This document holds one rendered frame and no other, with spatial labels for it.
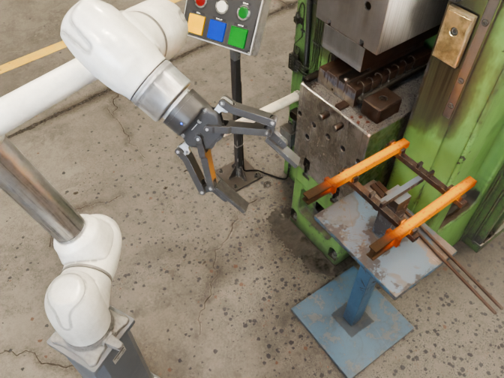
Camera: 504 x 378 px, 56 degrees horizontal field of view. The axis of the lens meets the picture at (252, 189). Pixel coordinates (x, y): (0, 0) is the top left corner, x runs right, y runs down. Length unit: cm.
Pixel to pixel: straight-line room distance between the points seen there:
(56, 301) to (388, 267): 102
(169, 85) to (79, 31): 15
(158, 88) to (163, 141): 226
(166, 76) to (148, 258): 179
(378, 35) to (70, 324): 127
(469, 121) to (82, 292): 131
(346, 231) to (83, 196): 164
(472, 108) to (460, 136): 12
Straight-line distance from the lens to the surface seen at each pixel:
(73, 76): 98
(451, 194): 152
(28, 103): 98
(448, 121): 174
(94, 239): 150
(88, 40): 77
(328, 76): 186
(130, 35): 77
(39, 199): 139
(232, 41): 199
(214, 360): 220
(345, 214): 172
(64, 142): 317
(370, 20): 162
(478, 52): 159
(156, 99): 76
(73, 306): 142
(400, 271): 164
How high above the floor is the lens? 206
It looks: 50 degrees down
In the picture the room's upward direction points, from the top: straight up
